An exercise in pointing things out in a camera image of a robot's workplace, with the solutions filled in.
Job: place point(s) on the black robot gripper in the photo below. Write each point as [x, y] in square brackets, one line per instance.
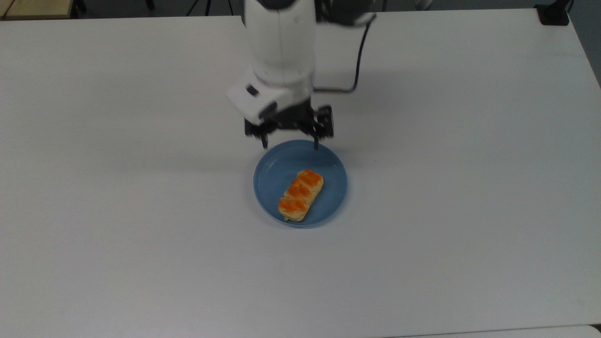
[288, 118]

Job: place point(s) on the orange-topped bread loaf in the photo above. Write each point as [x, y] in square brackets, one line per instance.
[301, 195]

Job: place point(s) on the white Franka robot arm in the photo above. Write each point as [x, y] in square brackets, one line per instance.
[281, 51]

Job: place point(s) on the blue round plate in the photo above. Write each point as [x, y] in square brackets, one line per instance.
[328, 164]

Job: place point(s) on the black tripod legs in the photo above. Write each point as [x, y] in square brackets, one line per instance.
[209, 5]

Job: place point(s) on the wooden bench top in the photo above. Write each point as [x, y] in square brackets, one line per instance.
[35, 8]

